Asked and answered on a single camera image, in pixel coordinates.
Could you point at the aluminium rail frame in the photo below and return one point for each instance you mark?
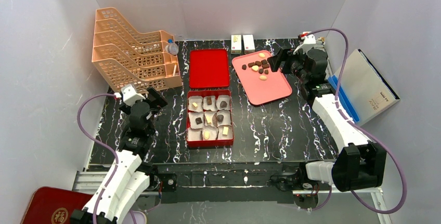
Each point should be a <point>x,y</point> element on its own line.
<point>360,164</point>

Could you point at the plastic water bottle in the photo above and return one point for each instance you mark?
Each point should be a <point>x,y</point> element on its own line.
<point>172,48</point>

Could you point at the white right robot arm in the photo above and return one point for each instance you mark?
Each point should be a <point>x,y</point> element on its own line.
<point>360,162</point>

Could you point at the orange plastic file rack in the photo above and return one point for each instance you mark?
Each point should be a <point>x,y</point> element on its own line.
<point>123,56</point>

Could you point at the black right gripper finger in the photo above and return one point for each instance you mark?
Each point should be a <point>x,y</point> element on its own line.
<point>276,62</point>
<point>288,67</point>

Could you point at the dark red round tin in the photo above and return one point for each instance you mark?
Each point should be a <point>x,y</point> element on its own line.
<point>53,205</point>

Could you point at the pink plastic tray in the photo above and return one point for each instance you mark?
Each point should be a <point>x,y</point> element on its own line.
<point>260,92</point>

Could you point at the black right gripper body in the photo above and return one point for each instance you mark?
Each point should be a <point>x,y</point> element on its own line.
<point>284,62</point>

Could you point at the red chocolate box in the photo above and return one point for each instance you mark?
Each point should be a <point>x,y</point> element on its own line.
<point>195,132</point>

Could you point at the white block chocolate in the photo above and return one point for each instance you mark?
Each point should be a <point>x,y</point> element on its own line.
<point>209,119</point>

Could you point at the blue folder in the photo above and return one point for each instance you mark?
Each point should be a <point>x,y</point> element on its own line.
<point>344,100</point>

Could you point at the red tin lid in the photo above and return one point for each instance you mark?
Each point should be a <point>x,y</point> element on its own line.
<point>208,68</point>

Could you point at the white rectangular chocolate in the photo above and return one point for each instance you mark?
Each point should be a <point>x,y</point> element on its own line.
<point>225,131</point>

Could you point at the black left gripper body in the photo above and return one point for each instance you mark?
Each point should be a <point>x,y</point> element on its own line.
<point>153,98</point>

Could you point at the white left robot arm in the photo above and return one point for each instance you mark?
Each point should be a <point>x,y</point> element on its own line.
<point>128,175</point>

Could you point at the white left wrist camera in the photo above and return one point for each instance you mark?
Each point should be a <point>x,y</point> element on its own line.
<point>130,95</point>

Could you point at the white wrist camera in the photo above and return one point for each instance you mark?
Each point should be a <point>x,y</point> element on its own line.
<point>307,42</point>
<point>130,95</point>

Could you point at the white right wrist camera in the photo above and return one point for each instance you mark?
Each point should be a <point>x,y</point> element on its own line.
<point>307,42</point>

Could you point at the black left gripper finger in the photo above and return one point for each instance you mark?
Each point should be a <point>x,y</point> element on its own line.
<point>125,108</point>
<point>155,99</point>

